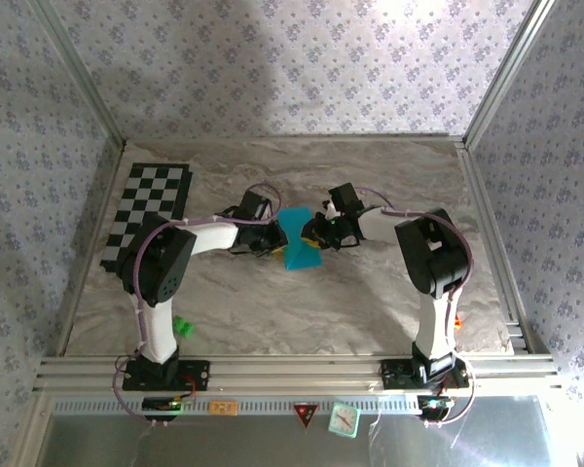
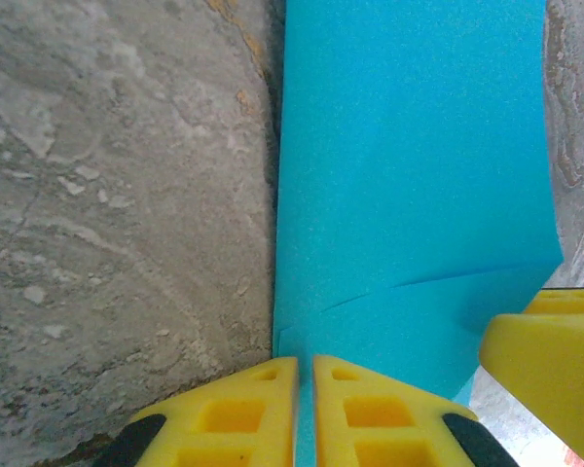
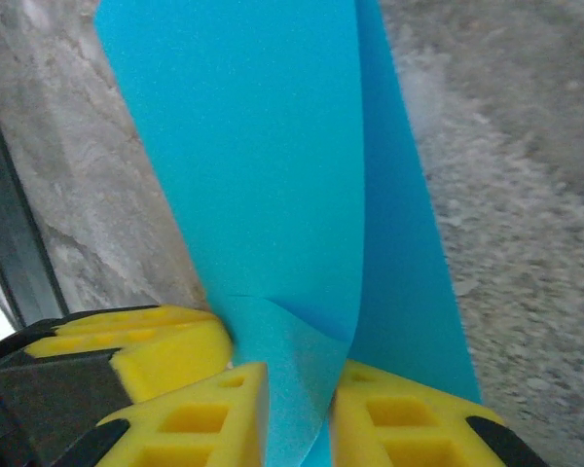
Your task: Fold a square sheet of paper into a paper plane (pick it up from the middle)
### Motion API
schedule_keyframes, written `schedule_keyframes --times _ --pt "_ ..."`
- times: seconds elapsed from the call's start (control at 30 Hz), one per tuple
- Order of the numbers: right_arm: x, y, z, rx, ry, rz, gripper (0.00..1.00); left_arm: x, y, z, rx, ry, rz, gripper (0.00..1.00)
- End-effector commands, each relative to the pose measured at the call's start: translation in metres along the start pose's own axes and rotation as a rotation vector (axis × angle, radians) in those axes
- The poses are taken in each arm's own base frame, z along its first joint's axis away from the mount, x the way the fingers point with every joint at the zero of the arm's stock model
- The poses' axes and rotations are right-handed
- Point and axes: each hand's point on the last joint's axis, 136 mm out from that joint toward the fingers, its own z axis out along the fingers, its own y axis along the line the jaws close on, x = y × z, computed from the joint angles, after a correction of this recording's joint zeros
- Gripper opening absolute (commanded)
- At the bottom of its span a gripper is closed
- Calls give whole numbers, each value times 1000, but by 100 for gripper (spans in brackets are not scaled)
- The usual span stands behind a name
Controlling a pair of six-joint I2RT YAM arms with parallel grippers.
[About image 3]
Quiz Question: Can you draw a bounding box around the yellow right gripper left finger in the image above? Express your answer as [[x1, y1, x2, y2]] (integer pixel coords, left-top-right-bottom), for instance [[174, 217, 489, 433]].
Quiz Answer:
[[90, 362, 270, 467]]

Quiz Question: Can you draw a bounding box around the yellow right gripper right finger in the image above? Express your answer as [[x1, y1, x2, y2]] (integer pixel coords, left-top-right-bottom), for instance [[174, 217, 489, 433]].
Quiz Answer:
[[330, 359, 551, 467]]

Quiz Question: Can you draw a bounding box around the blue cloth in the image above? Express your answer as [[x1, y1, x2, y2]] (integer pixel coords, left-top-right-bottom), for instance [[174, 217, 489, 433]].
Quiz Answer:
[[92, 0, 484, 467]]

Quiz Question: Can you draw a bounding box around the black white chessboard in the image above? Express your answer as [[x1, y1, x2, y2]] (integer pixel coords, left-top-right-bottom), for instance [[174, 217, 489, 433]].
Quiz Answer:
[[0, 80, 70, 351]]

